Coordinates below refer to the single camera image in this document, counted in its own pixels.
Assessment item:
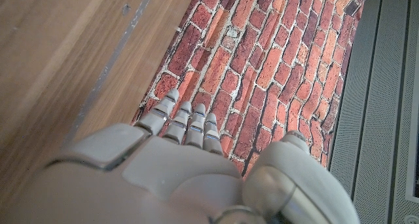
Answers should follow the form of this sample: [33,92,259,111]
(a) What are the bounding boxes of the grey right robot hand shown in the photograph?
[0,88,361,224]

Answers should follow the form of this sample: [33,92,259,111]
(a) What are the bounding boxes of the grey tape outline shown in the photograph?
[64,0,157,145]

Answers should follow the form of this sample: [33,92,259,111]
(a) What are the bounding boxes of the red brick printed backdrop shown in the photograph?
[130,0,371,177]

